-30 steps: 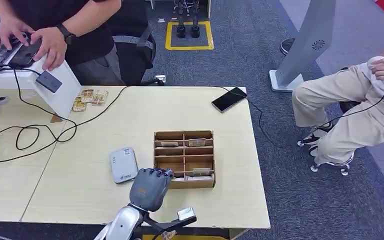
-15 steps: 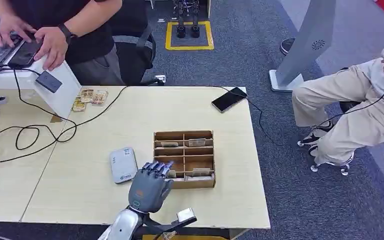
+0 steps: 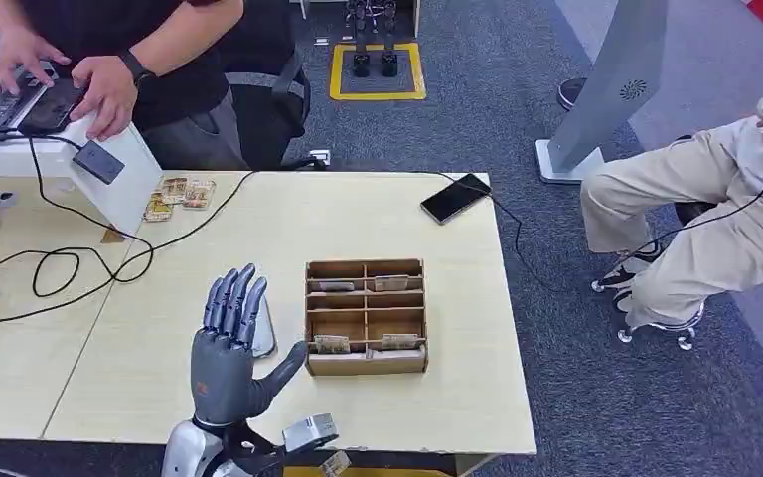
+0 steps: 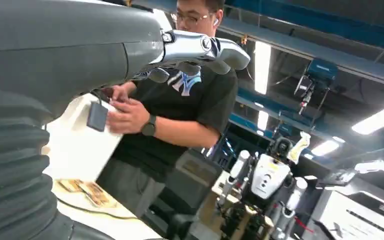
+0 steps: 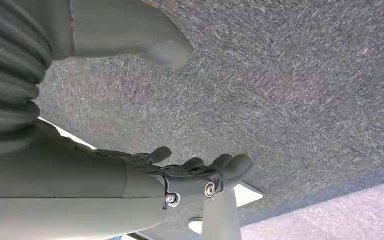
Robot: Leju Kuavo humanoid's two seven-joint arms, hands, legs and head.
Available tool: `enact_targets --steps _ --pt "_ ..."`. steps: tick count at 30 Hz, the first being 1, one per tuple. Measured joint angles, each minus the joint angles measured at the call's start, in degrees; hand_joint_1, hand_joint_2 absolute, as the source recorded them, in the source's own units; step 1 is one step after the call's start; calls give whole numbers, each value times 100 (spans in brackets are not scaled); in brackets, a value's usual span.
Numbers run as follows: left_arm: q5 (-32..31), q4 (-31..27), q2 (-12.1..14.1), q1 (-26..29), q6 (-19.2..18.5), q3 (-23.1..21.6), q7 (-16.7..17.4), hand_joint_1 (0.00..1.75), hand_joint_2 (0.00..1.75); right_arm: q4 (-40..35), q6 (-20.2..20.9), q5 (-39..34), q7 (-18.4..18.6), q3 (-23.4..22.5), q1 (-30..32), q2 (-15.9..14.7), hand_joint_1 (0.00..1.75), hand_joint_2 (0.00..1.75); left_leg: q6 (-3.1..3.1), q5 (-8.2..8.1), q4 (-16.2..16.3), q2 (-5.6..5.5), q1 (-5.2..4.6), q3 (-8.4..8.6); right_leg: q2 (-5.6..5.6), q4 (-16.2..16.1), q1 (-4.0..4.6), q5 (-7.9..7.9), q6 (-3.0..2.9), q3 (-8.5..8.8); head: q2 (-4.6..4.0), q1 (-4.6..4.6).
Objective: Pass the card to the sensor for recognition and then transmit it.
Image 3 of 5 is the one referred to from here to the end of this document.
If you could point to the standing person's hand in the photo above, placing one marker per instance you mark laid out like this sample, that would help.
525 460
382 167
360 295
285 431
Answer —
105 92
19 56

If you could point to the chrome castor stool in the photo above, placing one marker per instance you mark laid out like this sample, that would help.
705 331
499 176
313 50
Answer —
674 326

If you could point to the seated person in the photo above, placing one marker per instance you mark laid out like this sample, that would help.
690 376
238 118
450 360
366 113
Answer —
697 197

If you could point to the printed card in clear sleeve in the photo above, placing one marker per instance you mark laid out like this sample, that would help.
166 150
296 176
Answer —
174 189
158 208
199 195

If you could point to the black smartphone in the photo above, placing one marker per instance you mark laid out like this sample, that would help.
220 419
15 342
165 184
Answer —
455 198

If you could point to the black office chair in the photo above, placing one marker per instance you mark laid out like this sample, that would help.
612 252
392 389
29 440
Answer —
269 105

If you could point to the black robot leg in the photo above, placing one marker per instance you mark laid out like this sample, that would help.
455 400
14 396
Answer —
389 59
361 59

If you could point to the white floor socket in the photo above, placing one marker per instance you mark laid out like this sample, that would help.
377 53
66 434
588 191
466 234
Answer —
320 157

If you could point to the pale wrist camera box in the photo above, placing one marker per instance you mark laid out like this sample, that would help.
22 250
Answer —
309 431

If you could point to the black wristwatch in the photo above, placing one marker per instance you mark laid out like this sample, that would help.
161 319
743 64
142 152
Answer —
135 68

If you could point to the black adapter box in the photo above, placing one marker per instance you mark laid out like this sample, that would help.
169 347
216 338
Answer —
98 162

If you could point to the standing person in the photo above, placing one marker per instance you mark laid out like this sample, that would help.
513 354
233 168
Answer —
177 66

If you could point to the brown cardboard piece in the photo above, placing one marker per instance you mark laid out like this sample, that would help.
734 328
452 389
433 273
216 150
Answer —
112 236

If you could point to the wooden compartment card box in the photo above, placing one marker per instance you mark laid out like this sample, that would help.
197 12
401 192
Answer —
368 365

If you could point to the small grey round puck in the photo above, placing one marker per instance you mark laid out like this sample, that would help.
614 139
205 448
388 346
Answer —
3 201

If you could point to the grey kiosk stand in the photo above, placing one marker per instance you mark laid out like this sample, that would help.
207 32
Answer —
612 85

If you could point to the grey glossy curved plate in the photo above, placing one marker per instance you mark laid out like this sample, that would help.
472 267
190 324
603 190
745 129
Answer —
265 332

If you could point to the standing person's right hand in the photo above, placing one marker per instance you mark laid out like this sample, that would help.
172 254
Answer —
19 56

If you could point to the printed paper tag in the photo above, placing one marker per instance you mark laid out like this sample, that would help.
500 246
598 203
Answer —
335 464

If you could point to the black handheld device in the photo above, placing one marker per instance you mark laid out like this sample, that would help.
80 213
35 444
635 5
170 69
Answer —
52 105

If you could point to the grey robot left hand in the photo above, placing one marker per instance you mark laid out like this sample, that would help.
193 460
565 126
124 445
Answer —
223 375

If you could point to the white laptop stand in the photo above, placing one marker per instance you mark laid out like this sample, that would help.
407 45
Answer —
125 191

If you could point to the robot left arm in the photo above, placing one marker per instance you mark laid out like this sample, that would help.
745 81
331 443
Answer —
184 454

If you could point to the yellow floor tape square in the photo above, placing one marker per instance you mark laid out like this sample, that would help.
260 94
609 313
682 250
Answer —
418 72

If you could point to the black round base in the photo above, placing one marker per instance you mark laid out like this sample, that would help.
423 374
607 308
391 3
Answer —
569 92

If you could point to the standing person's left hand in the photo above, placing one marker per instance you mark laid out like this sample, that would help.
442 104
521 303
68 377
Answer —
105 92

